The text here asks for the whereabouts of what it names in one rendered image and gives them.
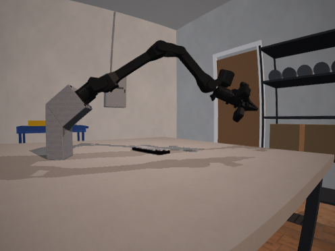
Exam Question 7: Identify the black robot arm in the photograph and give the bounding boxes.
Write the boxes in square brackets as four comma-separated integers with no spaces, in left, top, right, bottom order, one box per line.
[75,40,251,105]

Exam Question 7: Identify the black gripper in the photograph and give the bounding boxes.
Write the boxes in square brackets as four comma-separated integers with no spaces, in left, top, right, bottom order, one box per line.
[225,89,258,122]

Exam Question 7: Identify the black keyboard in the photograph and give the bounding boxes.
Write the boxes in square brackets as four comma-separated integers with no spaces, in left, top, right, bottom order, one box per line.
[132,146,170,155]

